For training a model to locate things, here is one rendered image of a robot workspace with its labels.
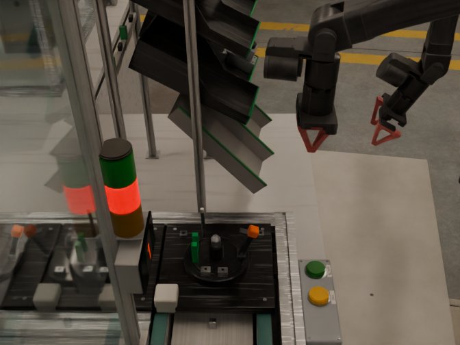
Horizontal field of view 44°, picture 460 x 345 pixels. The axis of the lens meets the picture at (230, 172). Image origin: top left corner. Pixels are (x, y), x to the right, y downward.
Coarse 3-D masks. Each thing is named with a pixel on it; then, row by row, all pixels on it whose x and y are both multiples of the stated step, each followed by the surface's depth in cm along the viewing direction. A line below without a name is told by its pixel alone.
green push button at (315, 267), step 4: (308, 264) 121; (312, 264) 121; (316, 264) 121; (320, 264) 121; (308, 268) 120; (312, 268) 120; (316, 268) 120; (320, 268) 120; (324, 268) 121; (308, 272) 120; (312, 272) 120; (316, 272) 120; (320, 272) 119; (312, 276) 120; (316, 276) 119; (320, 276) 120
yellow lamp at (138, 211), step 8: (112, 216) 86; (120, 216) 85; (128, 216) 85; (136, 216) 86; (112, 224) 87; (120, 224) 86; (128, 224) 86; (136, 224) 87; (120, 232) 87; (128, 232) 87; (136, 232) 88
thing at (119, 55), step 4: (132, 12) 142; (136, 16) 142; (128, 24) 136; (132, 24) 137; (128, 28) 134; (132, 28) 137; (128, 32) 133; (128, 36) 132; (124, 40) 129; (128, 40) 132; (124, 44) 128; (124, 48) 127; (120, 52) 125; (124, 52) 127; (116, 56) 124; (120, 56) 124; (116, 60) 122; (120, 60) 124; (116, 64) 121; (116, 68) 120; (116, 72) 120
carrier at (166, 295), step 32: (192, 224) 132; (224, 224) 132; (256, 224) 131; (192, 256) 119; (224, 256) 121; (256, 256) 124; (160, 288) 115; (192, 288) 117; (224, 288) 117; (256, 288) 117
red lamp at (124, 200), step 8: (136, 184) 84; (112, 192) 82; (120, 192) 82; (128, 192) 83; (136, 192) 84; (112, 200) 83; (120, 200) 83; (128, 200) 83; (136, 200) 85; (112, 208) 84; (120, 208) 84; (128, 208) 84; (136, 208) 85
